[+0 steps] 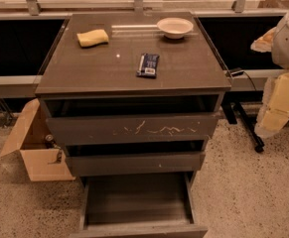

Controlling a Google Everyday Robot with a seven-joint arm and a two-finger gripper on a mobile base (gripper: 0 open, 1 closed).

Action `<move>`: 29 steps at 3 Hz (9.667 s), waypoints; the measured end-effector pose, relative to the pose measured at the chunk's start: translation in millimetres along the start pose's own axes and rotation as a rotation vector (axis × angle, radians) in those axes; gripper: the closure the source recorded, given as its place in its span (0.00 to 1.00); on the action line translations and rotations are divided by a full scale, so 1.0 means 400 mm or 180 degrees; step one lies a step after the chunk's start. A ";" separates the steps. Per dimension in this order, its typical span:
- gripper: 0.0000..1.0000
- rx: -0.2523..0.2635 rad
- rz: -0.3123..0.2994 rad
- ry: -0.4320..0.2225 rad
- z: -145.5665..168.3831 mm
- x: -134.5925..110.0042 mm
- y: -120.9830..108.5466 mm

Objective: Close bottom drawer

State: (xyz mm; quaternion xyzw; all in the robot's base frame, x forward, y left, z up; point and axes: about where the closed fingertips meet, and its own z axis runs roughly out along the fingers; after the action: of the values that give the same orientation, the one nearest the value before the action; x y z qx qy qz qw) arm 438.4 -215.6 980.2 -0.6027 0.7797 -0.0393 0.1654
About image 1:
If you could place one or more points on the grey bottom drawer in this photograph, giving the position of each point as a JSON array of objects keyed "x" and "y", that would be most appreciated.
[{"x": 139, "y": 206}]

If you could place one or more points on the grey drawer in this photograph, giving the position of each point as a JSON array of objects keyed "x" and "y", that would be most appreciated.
[
  {"x": 139, "y": 206},
  {"x": 135, "y": 158},
  {"x": 126, "y": 120}
]

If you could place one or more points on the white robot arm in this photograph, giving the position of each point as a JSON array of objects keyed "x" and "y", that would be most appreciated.
[{"x": 274, "y": 112}]

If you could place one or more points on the grey drawer cabinet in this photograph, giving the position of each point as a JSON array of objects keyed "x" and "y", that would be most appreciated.
[{"x": 186, "y": 67}]

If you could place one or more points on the grey middle drawer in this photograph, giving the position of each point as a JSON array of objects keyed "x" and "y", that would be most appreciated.
[{"x": 135, "y": 158}]

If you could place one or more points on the grey top drawer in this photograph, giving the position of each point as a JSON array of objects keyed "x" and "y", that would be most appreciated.
[{"x": 126, "y": 120}]

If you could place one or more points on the blue snack packet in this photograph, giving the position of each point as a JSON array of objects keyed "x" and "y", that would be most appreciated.
[{"x": 148, "y": 66}]

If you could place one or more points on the white bowl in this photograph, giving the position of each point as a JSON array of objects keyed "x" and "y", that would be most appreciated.
[{"x": 175, "y": 28}]

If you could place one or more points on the black wheeled stand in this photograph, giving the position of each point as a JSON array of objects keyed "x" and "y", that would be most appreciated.
[{"x": 230, "y": 108}]

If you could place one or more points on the yellow sponge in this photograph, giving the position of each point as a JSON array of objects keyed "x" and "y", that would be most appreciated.
[{"x": 92, "y": 38}]

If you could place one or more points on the bottle inside cardboard box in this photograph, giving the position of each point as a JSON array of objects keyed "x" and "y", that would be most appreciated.
[{"x": 51, "y": 143}]

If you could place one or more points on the open cardboard box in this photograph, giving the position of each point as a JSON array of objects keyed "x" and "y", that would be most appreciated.
[{"x": 28, "y": 139}]

